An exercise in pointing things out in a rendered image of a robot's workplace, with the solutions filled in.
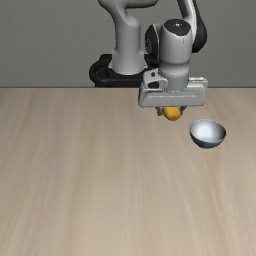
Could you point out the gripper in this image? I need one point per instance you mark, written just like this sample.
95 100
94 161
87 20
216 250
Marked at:
173 95

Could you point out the orange mango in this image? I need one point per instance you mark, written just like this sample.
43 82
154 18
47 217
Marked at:
171 113

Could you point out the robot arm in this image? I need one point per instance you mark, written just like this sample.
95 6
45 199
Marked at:
127 50

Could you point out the grey-blue bowl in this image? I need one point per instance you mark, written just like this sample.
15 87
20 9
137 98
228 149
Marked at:
207 133

